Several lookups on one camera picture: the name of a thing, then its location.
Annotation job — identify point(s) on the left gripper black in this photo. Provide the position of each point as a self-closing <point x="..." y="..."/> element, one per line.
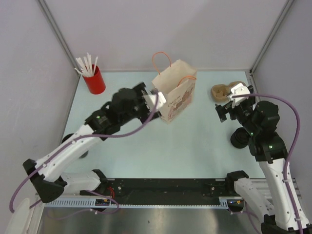
<point x="140" y="89"/>

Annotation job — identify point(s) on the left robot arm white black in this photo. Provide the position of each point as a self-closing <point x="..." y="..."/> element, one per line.
<point x="48" y="173"/>

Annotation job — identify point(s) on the aluminium frame post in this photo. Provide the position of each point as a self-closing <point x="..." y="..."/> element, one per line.
<point x="56" y="31"/>
<point x="276" y="26"/>

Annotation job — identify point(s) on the aluminium frame post left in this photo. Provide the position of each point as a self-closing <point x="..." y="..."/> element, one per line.
<point x="56" y="31"/>

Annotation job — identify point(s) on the white paper takeout bag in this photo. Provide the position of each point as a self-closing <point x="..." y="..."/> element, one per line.
<point x="177" y="83"/>

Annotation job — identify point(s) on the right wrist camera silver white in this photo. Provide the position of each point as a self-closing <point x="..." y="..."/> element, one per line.
<point x="236" y="91"/>

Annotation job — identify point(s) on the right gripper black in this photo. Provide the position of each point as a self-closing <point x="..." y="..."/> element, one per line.
<point x="223" y="110"/>

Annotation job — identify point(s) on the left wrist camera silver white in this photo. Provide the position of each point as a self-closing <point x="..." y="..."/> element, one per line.
<point x="155" y="99"/>

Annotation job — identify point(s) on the aluminium frame post right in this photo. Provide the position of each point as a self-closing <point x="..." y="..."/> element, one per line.
<point x="276" y="26"/>

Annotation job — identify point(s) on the black coffee cup left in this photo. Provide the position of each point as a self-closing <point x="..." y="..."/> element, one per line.
<point x="66" y="138"/>

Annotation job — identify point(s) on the red plastic cup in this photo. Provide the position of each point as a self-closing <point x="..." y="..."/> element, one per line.
<point x="95" y="84"/>

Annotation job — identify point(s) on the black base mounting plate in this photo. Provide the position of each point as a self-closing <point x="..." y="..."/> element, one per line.
<point x="168" y="191"/>

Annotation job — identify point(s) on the brown pulp cup carrier stack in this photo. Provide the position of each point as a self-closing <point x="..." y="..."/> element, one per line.
<point x="220" y="92"/>

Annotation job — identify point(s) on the wrist camera silver white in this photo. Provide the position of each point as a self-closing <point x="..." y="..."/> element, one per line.
<point x="236" y="91"/>
<point x="155" y="99"/>

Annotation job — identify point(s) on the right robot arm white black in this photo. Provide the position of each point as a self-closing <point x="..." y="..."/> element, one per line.
<point x="283" y="214"/>

